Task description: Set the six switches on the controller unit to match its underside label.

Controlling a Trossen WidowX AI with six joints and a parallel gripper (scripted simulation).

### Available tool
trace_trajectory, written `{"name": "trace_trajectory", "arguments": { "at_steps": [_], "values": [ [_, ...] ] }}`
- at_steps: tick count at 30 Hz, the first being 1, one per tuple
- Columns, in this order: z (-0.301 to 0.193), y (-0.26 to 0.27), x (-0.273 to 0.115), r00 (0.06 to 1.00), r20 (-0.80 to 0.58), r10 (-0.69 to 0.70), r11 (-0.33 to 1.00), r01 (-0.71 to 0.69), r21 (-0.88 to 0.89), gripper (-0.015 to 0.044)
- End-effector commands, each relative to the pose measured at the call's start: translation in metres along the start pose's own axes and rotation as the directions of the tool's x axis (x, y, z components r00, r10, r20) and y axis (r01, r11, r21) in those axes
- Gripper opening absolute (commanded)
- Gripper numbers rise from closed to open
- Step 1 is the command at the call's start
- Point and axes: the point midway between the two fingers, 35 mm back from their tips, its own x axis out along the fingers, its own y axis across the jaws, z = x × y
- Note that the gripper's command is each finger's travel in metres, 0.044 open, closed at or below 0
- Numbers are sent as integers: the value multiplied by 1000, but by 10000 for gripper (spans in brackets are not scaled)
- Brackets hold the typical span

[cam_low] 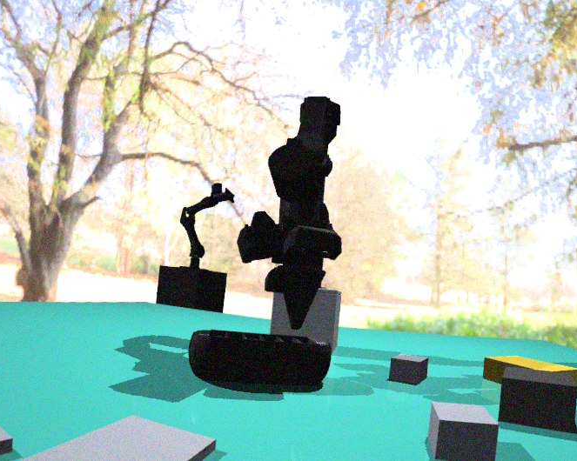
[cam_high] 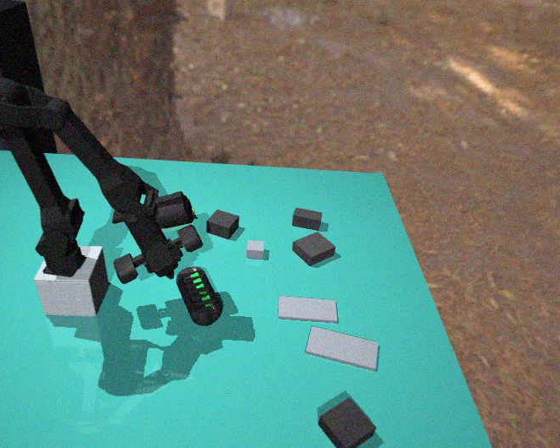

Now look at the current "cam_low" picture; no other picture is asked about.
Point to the yellow flat block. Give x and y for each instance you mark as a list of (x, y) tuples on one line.
[(494, 367)]

